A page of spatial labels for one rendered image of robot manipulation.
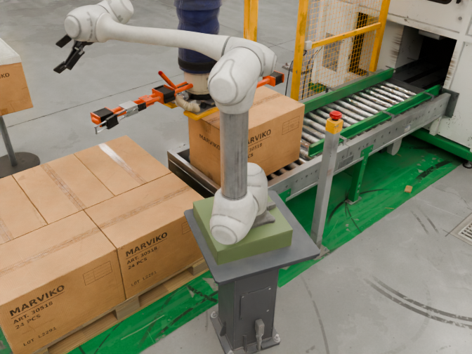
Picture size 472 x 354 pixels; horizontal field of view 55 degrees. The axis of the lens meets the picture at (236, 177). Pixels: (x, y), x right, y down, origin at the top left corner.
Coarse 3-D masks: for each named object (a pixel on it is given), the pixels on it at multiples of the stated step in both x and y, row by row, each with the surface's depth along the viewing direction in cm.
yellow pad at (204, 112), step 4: (204, 104) 238; (208, 104) 243; (200, 108) 239; (204, 108) 239; (208, 108) 239; (212, 108) 240; (216, 108) 241; (184, 112) 237; (188, 112) 236; (192, 112) 236; (196, 112) 235; (200, 112) 235; (204, 112) 236; (208, 112) 237; (212, 112) 239; (188, 116) 235; (192, 116) 233; (196, 116) 233; (200, 116) 234; (204, 116) 236; (196, 120) 233
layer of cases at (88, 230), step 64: (0, 192) 268; (64, 192) 269; (128, 192) 270; (192, 192) 271; (0, 256) 226; (64, 256) 226; (128, 256) 240; (192, 256) 276; (0, 320) 205; (64, 320) 231
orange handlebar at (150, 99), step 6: (180, 84) 236; (258, 84) 238; (264, 84) 242; (180, 90) 231; (144, 96) 222; (150, 96) 224; (138, 102) 220; (150, 102) 220; (114, 108) 212; (120, 108) 214; (120, 114) 210; (96, 120) 203
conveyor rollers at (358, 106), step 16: (352, 96) 384; (368, 96) 383; (384, 96) 383; (400, 96) 389; (320, 112) 358; (352, 112) 358; (368, 112) 358; (304, 128) 338; (320, 128) 338; (304, 144) 318; (304, 160) 300; (272, 176) 286
